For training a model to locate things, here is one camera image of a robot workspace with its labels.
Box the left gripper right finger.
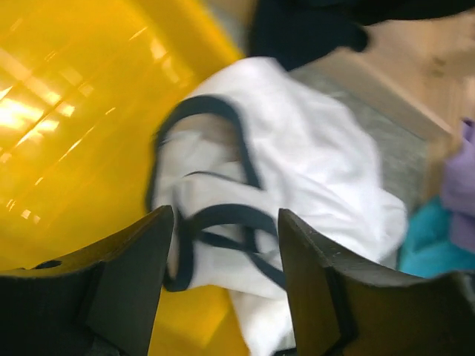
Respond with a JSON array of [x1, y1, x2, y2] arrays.
[[278, 209, 474, 355]]

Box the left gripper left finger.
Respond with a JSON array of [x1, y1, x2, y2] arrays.
[[1, 206, 174, 355]]

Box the white tank top navy trim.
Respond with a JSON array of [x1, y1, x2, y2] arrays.
[[146, 57, 407, 355]]

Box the black tank top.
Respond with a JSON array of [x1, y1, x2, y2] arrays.
[[246, 0, 474, 70]]

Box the turquoise t-shirt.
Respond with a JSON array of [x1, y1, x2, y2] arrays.
[[397, 197, 474, 278]]

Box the purple t-shirt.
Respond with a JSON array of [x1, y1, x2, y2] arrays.
[[441, 120, 474, 253]]

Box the yellow plastic tray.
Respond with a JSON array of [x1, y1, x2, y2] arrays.
[[1, 1, 248, 355]]

